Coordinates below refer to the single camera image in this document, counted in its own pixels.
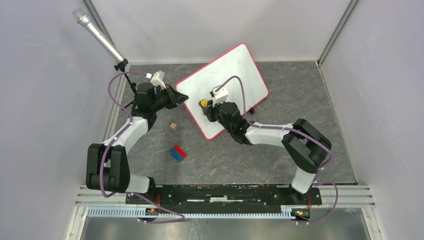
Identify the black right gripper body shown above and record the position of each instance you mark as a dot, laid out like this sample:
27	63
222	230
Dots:
218	116

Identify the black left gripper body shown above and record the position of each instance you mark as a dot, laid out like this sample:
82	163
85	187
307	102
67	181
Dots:
164	99

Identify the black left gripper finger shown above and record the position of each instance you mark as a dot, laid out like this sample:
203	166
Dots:
178	98
170	89

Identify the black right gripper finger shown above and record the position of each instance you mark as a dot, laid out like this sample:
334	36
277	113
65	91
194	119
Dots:
211	106
209	113

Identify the yellow round eraser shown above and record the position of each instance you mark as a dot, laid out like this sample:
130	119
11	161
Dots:
203	103

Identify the pink framed whiteboard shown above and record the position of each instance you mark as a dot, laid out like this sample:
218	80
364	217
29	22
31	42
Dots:
239	62

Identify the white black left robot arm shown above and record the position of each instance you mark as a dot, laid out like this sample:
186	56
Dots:
107	166

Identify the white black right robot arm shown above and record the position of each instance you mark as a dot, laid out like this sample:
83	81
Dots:
309	149

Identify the black whiteboard foot clip right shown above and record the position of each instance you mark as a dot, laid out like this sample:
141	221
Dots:
251	111

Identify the small wooden cube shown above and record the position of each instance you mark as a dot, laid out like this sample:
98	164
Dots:
173	126

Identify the red blue toy block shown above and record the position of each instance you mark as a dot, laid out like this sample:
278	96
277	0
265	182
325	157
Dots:
178	153

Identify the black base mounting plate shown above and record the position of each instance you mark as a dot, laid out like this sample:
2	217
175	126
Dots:
231	198

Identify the silver microphone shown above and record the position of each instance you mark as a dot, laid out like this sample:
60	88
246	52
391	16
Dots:
86	20

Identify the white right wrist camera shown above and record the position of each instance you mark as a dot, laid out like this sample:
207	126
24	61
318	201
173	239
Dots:
219	95

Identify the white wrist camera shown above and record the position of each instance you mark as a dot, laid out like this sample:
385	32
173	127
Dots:
219	95
157	79

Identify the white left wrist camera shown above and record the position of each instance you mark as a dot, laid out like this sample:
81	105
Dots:
157	79

